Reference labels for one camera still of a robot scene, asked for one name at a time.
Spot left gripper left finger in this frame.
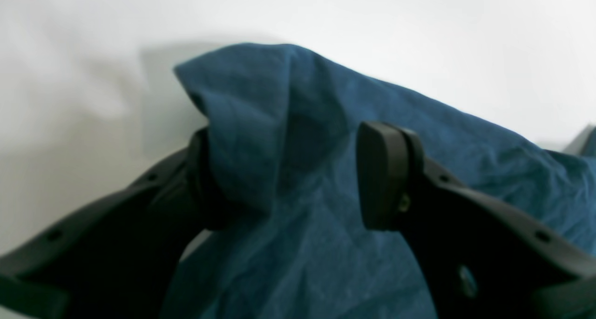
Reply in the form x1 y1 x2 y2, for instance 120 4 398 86
0 128 228 319

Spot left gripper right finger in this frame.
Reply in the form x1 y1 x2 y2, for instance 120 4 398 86
356 122 596 319

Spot dark blue t-shirt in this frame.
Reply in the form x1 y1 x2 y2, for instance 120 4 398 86
164 44 595 319

